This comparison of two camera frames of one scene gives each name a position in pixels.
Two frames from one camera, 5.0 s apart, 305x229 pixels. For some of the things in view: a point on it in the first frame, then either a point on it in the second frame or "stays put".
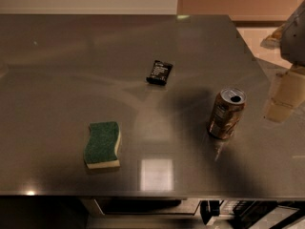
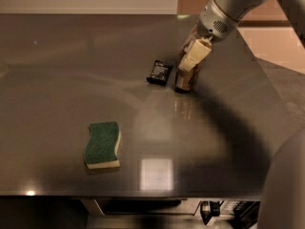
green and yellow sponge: (101, 149) stays put
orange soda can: (227, 110) to (186, 80)
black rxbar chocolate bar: (160, 73) stays put
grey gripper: (294, 42) to (213, 22)
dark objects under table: (247, 213) stays put
